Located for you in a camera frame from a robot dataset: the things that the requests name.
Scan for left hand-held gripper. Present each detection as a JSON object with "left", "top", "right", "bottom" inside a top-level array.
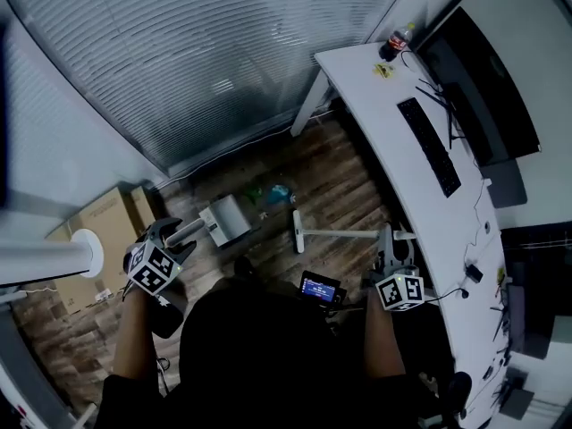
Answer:
[{"left": 122, "top": 216, "right": 198, "bottom": 296}]

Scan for black chest device with screen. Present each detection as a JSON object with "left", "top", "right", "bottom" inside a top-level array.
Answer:
[{"left": 297, "top": 270, "right": 349, "bottom": 316}]

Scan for narrow cardboard box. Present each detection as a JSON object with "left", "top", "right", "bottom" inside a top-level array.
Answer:
[{"left": 129, "top": 185, "right": 158, "bottom": 240}]

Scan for white dustpan with handle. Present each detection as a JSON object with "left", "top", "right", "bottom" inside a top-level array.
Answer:
[{"left": 164, "top": 193, "right": 253, "bottom": 248}]

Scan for black desk cable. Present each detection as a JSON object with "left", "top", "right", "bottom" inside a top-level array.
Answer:
[{"left": 435, "top": 179, "right": 492, "bottom": 303}]

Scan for blue trash piece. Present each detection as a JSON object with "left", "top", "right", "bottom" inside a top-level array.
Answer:
[{"left": 265, "top": 183, "right": 292, "bottom": 206}]

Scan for person's left forearm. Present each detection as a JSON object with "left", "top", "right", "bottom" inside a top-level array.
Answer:
[{"left": 110, "top": 289, "right": 158, "bottom": 382}]

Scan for grey monitor stand base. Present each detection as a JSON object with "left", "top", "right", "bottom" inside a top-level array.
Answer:
[{"left": 484, "top": 158, "right": 529, "bottom": 210}]

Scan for black chair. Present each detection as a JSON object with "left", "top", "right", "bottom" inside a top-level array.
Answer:
[{"left": 440, "top": 370, "right": 474, "bottom": 424}]

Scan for person's black clothing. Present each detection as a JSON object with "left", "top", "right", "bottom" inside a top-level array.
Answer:
[{"left": 92, "top": 277, "right": 452, "bottom": 429}]

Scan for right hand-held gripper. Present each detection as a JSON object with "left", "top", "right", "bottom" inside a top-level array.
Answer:
[{"left": 367, "top": 223, "right": 425, "bottom": 315}]

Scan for white round pole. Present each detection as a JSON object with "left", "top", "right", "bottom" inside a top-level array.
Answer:
[{"left": 0, "top": 228, "right": 105, "bottom": 290}]

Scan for white desk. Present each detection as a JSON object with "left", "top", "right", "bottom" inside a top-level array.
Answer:
[{"left": 290, "top": 39, "right": 513, "bottom": 429}]

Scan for large cardboard box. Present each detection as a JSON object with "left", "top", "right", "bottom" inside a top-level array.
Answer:
[{"left": 44, "top": 186, "right": 140, "bottom": 316}]

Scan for person's right forearm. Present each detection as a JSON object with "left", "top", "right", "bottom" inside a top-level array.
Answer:
[{"left": 362, "top": 291, "right": 407, "bottom": 380}]

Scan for black keyboard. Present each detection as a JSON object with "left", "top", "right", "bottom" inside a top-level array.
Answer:
[{"left": 396, "top": 97, "right": 463, "bottom": 198}]

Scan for dark soda bottle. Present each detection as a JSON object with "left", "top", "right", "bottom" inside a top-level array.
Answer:
[{"left": 378, "top": 21, "right": 416, "bottom": 63}]

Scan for black monitor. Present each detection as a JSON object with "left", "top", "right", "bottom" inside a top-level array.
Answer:
[{"left": 414, "top": 5, "right": 543, "bottom": 168}]

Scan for grey window blinds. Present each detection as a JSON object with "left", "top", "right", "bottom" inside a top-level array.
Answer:
[{"left": 0, "top": 0, "right": 419, "bottom": 173}]

